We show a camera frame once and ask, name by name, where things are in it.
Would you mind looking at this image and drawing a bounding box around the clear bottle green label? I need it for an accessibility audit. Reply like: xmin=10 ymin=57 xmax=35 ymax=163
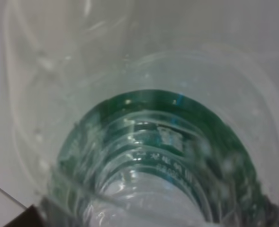
xmin=4 ymin=0 xmax=279 ymax=227

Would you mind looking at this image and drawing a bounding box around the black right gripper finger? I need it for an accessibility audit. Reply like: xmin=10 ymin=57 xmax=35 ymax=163
xmin=4 ymin=206 xmax=45 ymax=227

